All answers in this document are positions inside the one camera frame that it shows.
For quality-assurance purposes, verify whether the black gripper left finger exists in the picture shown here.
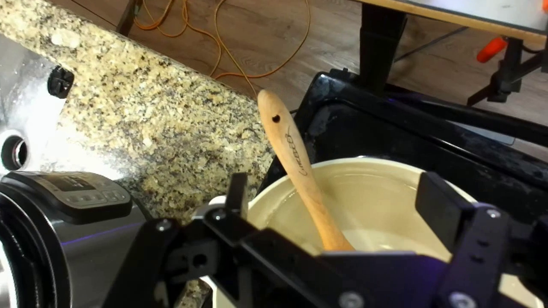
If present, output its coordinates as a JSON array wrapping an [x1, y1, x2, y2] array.
[[102, 170, 333, 308]]

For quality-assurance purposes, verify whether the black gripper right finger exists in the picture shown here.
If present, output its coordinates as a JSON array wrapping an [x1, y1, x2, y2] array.
[[415, 170, 548, 308]]

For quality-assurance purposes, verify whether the wooden spoon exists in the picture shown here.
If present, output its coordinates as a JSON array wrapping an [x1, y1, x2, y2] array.
[[256, 88, 357, 254]]

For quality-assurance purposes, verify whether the white enamel pot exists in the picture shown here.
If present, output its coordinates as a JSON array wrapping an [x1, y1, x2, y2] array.
[[196, 155, 547, 308]]

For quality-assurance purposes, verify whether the black steel pressure cooker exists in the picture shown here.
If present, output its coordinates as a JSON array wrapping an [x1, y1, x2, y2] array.
[[0, 170, 153, 308]]

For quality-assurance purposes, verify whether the black electric stove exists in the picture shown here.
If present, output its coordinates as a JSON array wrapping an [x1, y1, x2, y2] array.
[[259, 71, 548, 228]]

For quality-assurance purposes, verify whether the stainless steel sink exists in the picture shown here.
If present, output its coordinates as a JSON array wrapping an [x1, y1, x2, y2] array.
[[0, 33, 126, 182]]

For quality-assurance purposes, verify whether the black sink stopper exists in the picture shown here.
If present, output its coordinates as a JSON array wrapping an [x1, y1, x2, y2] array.
[[47, 66, 76, 100]]

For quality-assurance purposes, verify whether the black table leg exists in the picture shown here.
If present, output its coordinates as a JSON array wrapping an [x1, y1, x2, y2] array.
[[359, 2, 410, 96]]

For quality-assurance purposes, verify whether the light wooden table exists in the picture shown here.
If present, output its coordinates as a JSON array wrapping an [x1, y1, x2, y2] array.
[[359, 0, 548, 42]]

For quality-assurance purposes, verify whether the orange handled clamp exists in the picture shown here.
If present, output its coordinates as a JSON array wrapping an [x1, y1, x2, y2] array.
[[466, 35, 548, 110]]

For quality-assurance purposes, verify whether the orange cable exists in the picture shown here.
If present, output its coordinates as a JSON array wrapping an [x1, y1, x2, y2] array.
[[134, 0, 316, 93]]

